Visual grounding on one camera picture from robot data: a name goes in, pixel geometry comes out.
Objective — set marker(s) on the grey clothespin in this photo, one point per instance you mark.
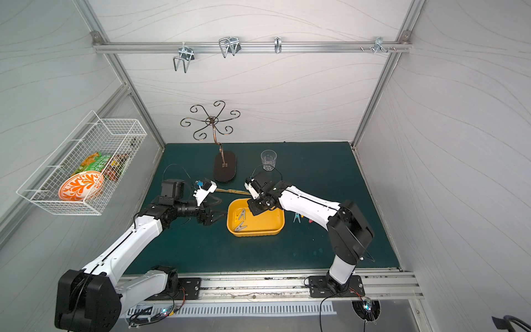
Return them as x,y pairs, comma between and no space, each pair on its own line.
240,227

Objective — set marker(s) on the metal loop hook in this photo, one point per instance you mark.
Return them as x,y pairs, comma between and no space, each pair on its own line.
229,45

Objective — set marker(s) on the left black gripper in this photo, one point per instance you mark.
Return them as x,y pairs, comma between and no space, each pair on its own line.
207,212

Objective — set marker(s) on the aluminium rail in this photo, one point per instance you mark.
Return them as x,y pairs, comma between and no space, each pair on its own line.
247,47
293,285

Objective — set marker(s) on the aluminium top rail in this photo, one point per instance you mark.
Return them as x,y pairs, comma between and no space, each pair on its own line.
247,47

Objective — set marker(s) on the wooden knife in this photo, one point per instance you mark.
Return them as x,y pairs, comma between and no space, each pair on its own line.
232,191

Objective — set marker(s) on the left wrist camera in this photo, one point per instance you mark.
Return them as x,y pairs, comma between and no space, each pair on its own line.
202,189

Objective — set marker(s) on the white wire basket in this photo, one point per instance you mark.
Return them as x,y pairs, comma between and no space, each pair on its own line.
93,134

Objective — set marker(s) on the green snack packet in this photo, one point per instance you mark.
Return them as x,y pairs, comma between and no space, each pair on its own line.
111,166

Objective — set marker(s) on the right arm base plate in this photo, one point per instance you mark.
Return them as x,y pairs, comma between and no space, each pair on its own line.
325,286

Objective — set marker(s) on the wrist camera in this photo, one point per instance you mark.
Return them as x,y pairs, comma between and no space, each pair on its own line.
202,189
256,184

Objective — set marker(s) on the metal double hook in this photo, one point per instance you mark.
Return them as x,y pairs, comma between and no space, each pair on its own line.
184,58

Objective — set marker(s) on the small metal hook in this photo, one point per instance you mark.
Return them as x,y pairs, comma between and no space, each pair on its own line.
278,45

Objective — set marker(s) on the metal mug tree stand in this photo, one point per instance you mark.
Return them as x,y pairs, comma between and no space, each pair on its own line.
225,162

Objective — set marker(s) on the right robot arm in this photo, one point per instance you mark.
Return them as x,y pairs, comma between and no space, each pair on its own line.
349,232

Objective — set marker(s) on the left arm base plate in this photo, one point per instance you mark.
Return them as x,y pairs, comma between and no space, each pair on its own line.
186,288

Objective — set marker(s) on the yellow plastic storage box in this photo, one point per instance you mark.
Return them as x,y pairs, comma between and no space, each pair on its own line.
265,224

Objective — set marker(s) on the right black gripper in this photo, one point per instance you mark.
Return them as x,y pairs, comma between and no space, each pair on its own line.
261,201

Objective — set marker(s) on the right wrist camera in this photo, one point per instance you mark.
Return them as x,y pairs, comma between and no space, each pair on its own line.
256,184

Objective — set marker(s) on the clear drinking glass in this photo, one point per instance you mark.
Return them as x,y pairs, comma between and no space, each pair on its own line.
268,160

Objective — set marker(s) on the white vented cable duct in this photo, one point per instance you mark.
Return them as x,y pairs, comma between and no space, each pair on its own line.
254,309

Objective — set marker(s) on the orange patterned bowl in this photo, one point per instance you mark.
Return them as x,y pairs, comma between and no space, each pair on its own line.
81,186

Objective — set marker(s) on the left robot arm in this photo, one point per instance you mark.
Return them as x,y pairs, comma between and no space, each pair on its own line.
91,298

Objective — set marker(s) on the aluminium front rail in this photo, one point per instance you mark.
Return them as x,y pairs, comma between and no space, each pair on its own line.
293,285

